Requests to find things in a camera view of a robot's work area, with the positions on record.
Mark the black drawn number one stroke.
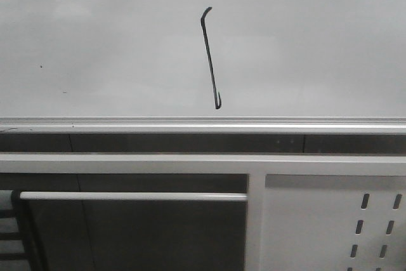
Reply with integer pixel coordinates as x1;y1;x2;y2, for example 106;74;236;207
200;6;222;110

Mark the white perforated metal panel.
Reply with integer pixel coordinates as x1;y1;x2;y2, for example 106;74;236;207
260;175;405;270

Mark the white horizontal metal rod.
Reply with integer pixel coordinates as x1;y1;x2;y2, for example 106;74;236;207
20;192;247;202

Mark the black slatted chair back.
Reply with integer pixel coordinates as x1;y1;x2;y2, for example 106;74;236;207
1;190;43;270

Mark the white metal rack frame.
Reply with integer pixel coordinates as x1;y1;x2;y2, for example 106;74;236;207
1;153;405;270

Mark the white whiteboard with aluminium frame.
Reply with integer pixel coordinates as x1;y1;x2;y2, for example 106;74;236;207
1;0;405;134

